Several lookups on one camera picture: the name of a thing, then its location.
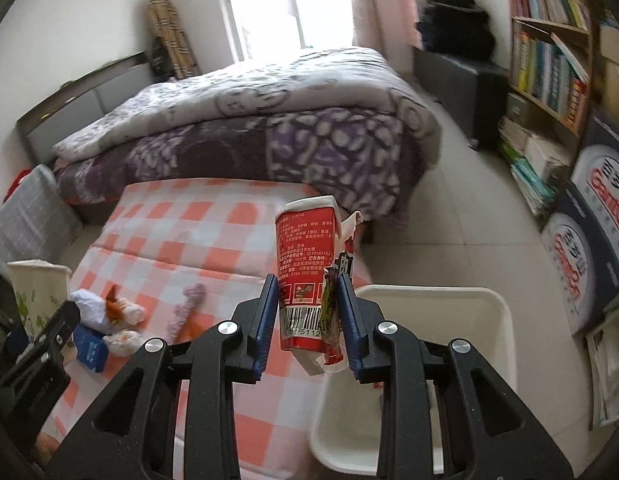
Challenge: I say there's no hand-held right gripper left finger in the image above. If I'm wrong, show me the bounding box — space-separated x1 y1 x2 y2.
43 274 280 480

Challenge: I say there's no small crumpled white tissue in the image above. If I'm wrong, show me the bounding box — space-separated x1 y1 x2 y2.
103 329 142 358

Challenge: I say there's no orange white checked mat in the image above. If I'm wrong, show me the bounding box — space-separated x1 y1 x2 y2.
42 177 375 480

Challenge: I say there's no stack of papers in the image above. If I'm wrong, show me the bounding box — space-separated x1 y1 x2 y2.
584 317 619 428

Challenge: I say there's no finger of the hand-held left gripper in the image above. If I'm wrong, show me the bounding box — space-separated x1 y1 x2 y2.
26 301 81 361

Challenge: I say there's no red printed paper wrapper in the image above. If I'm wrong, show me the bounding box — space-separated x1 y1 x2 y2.
274 194 365 377

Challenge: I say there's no orange print tissue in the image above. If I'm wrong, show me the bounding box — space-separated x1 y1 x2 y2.
70 284 146 336

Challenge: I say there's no pile of stacked books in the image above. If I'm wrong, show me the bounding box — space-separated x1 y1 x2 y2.
497 92 573 216

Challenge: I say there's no wooden bookshelf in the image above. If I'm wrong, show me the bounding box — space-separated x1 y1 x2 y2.
499 0 619 221

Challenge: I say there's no blue packet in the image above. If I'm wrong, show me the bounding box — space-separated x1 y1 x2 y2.
73 324 109 373

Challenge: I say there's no blue printed cardboard box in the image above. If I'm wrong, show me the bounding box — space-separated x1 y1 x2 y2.
539 180 619 336
569 105 619 226

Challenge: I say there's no brown cardboard box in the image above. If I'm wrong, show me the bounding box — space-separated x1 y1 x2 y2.
597 10 619 111

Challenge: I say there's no window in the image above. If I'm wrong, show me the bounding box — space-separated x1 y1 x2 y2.
212 0 355 68

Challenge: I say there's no black ottoman bench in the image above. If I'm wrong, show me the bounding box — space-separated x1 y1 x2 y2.
413 50 510 150

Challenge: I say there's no white floral paper cup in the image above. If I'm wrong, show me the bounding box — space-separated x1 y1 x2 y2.
6 259 72 333

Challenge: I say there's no plaid rolled cloth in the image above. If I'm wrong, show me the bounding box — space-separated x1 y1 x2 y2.
148 0 200 81

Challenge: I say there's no white printed quilt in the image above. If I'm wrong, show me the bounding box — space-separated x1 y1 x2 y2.
52 46 443 161

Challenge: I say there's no white plastic bin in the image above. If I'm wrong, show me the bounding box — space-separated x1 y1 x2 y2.
309 285 519 476

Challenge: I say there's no pile of black clothes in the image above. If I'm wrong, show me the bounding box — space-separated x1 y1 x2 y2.
417 0 495 61

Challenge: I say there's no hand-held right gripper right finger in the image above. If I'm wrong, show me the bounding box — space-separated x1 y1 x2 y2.
337 275 575 480

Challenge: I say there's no black bag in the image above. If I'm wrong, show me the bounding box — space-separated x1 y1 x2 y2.
149 35 176 81

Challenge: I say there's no grey bed headboard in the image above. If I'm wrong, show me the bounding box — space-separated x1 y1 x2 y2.
16 51 155 166

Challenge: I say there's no pink hanging cloth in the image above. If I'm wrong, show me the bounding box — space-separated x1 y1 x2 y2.
397 0 425 51

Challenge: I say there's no red cloth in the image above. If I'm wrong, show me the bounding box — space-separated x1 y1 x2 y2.
4 167 32 201

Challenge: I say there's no grey checked storage box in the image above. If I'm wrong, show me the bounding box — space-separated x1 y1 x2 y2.
0 164 85 273

